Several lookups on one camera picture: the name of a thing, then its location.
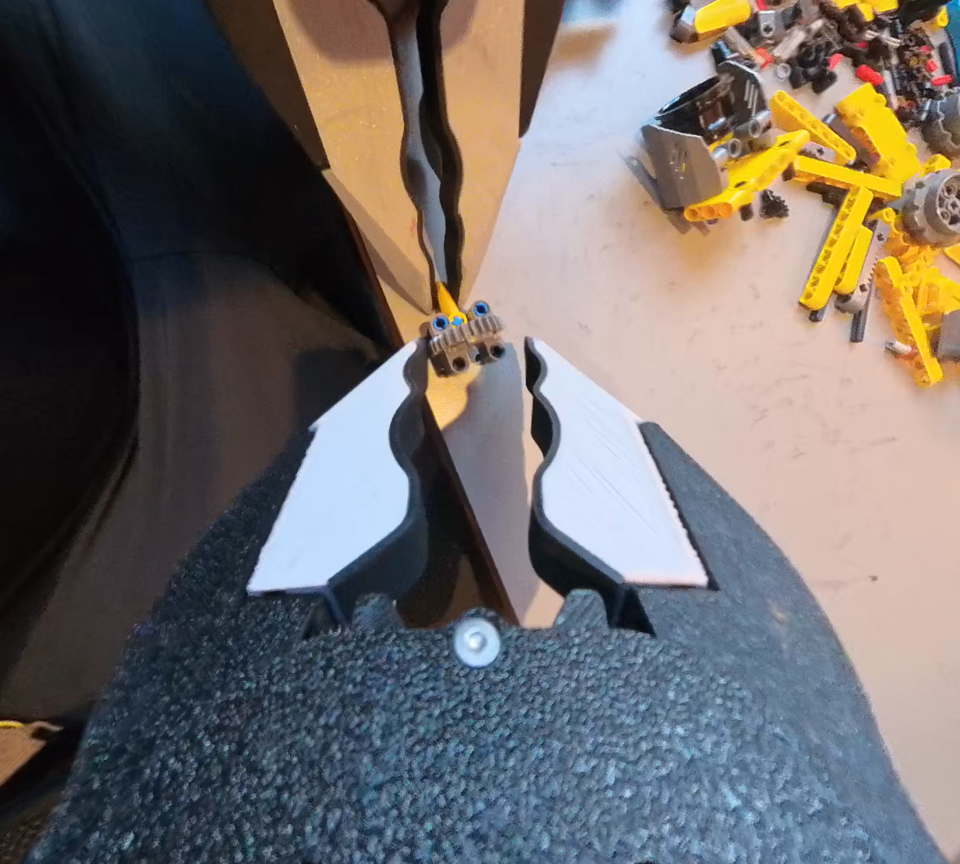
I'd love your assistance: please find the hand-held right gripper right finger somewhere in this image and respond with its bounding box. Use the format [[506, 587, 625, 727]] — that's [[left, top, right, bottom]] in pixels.
[[523, 336, 711, 589]]

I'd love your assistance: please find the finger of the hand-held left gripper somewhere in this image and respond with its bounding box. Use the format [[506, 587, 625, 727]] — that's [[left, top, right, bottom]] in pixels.
[[420, 0, 528, 310], [261, 0, 451, 318]]

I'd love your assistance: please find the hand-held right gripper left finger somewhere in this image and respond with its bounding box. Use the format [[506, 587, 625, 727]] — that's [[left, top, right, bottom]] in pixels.
[[247, 339, 430, 595]]

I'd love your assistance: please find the grey toy gear assembly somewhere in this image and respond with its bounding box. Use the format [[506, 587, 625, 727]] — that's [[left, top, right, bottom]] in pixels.
[[426, 300, 507, 378]]

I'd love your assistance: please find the yellow and blue pin connector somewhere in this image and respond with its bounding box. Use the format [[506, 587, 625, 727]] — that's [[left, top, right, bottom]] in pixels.
[[429, 281, 492, 334]]

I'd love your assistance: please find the grey desk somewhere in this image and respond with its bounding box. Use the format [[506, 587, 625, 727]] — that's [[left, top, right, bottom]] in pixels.
[[367, 0, 960, 850]]

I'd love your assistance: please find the grey yellow wheel housing assembly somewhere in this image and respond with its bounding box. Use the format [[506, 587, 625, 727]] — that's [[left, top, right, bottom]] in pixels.
[[622, 75, 813, 235]]

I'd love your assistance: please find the yellow curved panel piece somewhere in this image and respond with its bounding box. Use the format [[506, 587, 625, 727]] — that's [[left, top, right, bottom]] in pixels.
[[669, 0, 755, 45]]

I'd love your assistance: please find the person's dark clothed body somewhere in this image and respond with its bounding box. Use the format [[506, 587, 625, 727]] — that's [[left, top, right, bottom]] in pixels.
[[0, 0, 410, 730]]

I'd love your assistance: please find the pile of toy building parts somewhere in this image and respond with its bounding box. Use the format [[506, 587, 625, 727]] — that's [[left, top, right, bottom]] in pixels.
[[660, 0, 960, 389]]

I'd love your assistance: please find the grey toy wheel hub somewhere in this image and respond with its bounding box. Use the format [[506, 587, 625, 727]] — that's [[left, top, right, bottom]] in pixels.
[[900, 168, 960, 246]]

